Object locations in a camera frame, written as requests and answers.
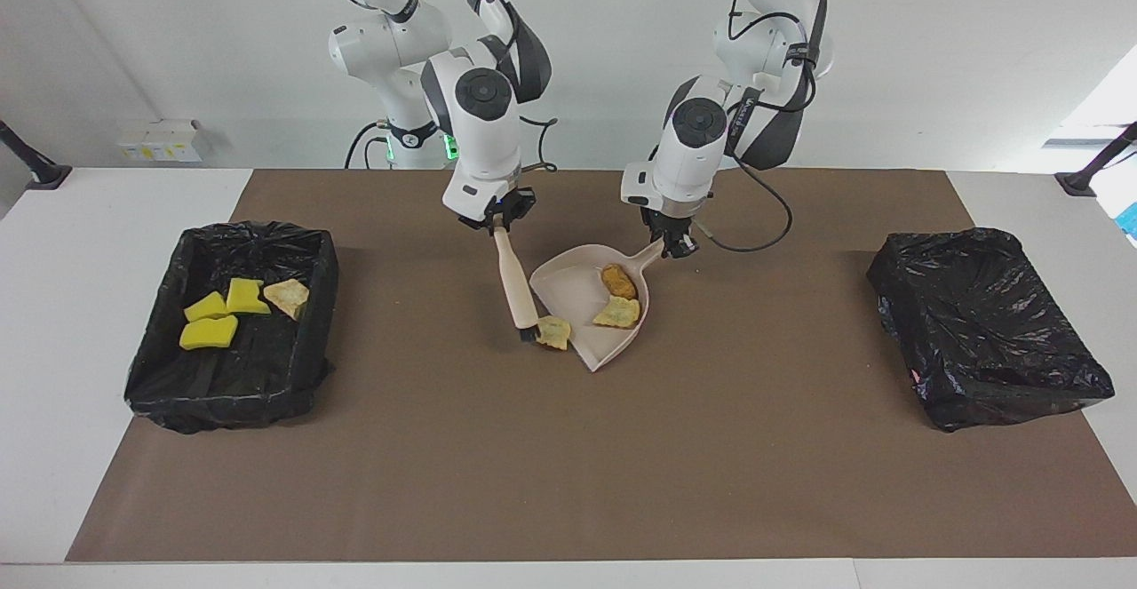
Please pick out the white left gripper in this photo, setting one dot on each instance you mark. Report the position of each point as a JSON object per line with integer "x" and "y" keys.
{"x": 677, "y": 218}

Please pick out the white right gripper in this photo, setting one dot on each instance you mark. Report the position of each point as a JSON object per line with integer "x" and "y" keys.
{"x": 506, "y": 204}

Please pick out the beige hand brush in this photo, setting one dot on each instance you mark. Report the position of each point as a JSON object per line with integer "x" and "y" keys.
{"x": 515, "y": 287}

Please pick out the brown oval bread loaf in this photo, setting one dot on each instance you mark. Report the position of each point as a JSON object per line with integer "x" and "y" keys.
{"x": 619, "y": 281}

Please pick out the pale bread piece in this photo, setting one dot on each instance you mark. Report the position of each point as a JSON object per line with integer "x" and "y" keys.
{"x": 618, "y": 313}

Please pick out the beige plastic dustpan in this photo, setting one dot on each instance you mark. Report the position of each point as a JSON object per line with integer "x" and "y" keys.
{"x": 577, "y": 291}

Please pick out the tan croissant end piece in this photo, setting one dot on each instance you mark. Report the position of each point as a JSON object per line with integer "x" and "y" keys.
{"x": 554, "y": 333}

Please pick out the orange striped bread piece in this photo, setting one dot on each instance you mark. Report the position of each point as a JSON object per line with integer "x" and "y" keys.
{"x": 287, "y": 296}

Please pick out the green and yellow sponge piece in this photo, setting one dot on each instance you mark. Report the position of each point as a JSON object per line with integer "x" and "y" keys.
{"x": 247, "y": 296}

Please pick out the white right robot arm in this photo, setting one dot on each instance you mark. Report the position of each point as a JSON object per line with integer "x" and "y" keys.
{"x": 484, "y": 127}

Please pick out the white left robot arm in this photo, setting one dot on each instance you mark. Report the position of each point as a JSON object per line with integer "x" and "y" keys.
{"x": 697, "y": 145}

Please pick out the black bag lined bin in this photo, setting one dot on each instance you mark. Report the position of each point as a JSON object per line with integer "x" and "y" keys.
{"x": 977, "y": 322}
{"x": 249, "y": 376}

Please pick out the brown table mat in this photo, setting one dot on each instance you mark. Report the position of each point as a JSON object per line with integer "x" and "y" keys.
{"x": 568, "y": 500}

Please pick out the blue object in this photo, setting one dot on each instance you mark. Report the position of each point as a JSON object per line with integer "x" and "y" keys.
{"x": 1131, "y": 223}

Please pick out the white wall outlet box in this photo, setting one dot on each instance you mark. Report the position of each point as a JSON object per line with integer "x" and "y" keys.
{"x": 160, "y": 140}

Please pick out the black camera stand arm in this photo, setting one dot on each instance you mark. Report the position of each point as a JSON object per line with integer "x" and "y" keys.
{"x": 31, "y": 167}
{"x": 1097, "y": 163}

